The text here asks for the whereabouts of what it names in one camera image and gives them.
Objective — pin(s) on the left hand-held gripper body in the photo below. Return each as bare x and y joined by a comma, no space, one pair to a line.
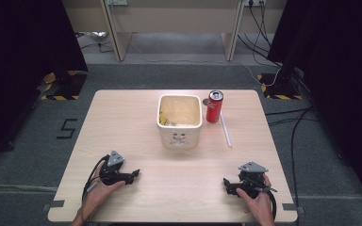
114,159

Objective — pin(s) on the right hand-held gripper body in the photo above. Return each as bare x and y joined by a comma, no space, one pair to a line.
252,179

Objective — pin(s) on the white drinking straw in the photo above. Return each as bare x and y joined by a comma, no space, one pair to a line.
226,132

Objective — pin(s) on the white square plastic bin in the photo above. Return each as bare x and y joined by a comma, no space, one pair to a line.
179,138

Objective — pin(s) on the red drink can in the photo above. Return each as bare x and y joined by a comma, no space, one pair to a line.
214,108

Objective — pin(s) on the person's right hand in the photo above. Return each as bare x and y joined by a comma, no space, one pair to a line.
259,205

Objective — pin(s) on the person's left hand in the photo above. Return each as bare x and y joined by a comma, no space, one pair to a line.
98,194

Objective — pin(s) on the grey round table cap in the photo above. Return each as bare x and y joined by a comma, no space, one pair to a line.
205,101

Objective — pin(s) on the hazard striped stand base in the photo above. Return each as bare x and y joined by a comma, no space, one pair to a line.
64,86
279,89

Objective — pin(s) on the crumpled silver foil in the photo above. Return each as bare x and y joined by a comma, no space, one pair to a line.
96,35

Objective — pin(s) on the dark curtain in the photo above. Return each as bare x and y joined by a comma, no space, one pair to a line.
22,69
342,78

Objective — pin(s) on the wall power outlet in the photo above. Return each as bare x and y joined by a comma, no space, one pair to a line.
255,2

